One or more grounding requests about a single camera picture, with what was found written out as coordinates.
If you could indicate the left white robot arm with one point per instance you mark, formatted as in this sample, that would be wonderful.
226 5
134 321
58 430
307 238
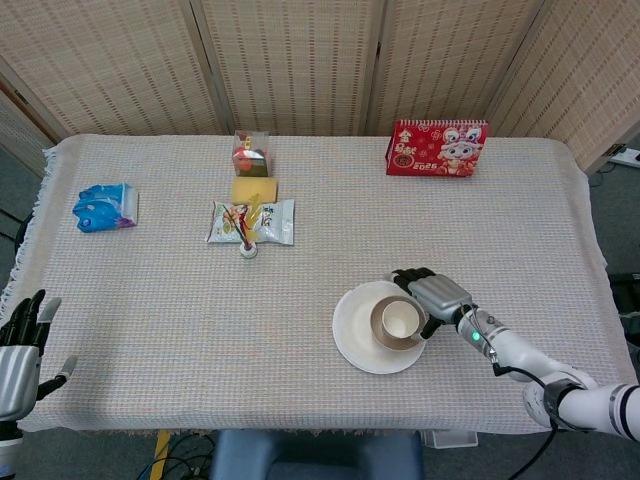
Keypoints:
6 447

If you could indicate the white silver snack packet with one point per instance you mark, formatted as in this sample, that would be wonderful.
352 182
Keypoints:
275 222

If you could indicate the beige woven tablecloth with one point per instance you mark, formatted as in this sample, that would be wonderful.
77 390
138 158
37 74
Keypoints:
200 325

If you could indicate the clear plastic box with toy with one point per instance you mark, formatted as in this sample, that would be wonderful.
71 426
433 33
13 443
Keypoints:
250 155

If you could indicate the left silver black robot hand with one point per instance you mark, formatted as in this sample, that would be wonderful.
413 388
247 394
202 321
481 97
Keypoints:
15 365

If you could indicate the white power strip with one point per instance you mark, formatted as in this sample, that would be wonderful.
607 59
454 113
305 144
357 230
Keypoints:
627 156

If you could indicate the large white paper plate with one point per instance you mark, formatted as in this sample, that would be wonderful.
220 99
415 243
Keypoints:
352 325

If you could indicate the blue tissue pack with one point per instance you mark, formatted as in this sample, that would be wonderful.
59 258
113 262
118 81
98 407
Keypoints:
102 207

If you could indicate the yellow sponge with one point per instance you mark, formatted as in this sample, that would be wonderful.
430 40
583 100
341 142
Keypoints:
255 190

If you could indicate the white paper cup blue print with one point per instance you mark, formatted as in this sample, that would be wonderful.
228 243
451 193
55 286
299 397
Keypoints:
400 322

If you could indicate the snack packet with green print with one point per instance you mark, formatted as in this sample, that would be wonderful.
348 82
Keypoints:
225 225

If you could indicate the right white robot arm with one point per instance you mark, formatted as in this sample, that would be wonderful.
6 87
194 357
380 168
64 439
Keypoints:
525 355

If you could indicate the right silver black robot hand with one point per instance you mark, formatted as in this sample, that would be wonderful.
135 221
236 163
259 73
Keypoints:
440 297

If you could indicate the beige bowl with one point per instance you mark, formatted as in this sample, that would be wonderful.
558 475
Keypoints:
377 330

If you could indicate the blue chair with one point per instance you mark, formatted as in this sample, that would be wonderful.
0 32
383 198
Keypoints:
310 457

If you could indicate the woven folding screen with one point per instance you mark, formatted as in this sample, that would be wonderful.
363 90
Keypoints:
300 60

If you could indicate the red desk calendar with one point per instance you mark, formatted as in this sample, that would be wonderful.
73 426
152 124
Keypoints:
430 150

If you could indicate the colourful feather shuttlecock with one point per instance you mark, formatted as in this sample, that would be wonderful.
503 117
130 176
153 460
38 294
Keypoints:
248 251

